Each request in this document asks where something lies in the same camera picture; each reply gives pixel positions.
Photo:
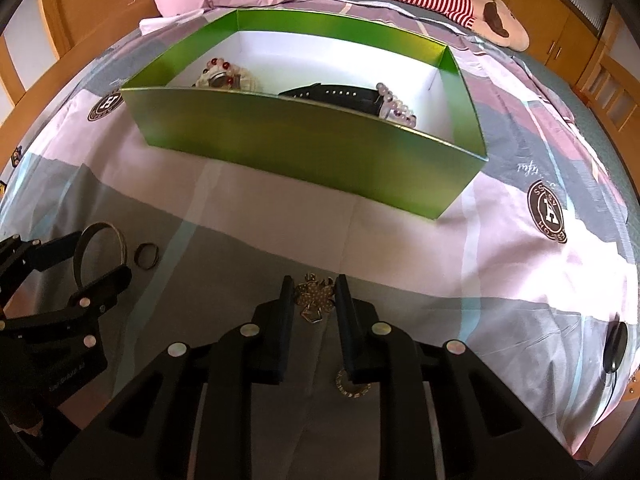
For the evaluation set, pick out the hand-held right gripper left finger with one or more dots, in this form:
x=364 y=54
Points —
x=287 y=310

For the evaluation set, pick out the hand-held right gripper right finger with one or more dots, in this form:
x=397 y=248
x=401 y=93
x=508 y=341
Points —
x=344 y=310

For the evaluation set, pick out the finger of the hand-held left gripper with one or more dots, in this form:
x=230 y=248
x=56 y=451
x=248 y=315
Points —
x=107 y=285
x=50 y=255

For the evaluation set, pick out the dark metal bangle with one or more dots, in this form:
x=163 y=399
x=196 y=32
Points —
x=80 y=260

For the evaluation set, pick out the gold openwork brooch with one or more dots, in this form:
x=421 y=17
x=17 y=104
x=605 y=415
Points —
x=315 y=297

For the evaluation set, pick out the green cardboard box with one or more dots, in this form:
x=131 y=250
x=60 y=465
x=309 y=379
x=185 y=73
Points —
x=310 y=135

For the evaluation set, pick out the printed bed sheet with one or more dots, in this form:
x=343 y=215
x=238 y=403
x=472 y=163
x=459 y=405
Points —
x=450 y=270

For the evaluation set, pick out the wooden wardrobe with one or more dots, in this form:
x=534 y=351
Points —
x=65 y=20

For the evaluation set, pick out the white cloth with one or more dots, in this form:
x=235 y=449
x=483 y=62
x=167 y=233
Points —
x=170 y=22

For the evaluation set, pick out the black round device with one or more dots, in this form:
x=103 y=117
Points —
x=614 y=345

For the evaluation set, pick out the wooden cabinet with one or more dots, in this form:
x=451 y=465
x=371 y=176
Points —
x=565 y=5

